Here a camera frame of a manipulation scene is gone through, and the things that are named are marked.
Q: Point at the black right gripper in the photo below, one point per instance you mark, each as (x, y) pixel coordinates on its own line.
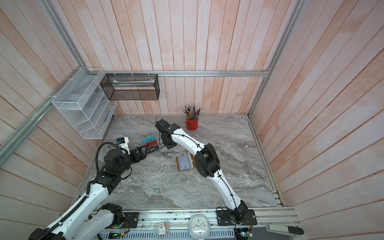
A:
(168, 146)

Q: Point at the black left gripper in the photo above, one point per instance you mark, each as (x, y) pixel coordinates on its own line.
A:
(143, 155)

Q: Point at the clear acrylic card display stand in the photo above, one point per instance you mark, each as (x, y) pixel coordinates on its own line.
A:
(159, 140)

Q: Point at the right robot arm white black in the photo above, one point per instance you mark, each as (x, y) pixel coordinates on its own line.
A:
(207, 164)

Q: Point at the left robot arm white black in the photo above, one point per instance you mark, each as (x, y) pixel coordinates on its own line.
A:
(75, 223)

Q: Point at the black VIP card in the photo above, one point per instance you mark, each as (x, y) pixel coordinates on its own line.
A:
(152, 149)

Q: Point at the red VIP card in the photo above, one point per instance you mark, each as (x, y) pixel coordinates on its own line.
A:
(151, 144)

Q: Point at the red metal pencil bucket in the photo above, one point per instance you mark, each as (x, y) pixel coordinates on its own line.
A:
(192, 125)

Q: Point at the bundle of coloured pencils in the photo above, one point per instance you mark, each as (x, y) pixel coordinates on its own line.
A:
(192, 113)

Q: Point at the small red white box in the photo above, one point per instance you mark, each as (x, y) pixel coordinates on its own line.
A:
(161, 229)

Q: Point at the green circuit board left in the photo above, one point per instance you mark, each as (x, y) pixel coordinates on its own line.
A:
(115, 235)

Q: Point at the green circuit board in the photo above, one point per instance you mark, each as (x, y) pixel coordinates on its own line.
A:
(115, 235)
(242, 233)

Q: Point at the white analog clock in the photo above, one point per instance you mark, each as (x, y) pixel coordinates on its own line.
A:
(199, 227)

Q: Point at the green circuit board right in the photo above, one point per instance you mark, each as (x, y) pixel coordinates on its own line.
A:
(242, 233)

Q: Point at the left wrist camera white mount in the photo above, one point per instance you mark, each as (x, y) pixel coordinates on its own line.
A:
(123, 144)

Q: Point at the black mesh wall basket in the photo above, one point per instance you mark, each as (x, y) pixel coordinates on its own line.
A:
(131, 87)

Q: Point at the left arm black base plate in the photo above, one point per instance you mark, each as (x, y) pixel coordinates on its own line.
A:
(130, 220)

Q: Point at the aluminium mounting rail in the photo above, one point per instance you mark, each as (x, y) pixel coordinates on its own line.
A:
(179, 223)

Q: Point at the white wire mesh shelf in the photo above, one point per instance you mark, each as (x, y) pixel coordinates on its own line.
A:
(84, 104)

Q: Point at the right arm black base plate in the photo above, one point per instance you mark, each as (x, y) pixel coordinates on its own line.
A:
(231, 218)

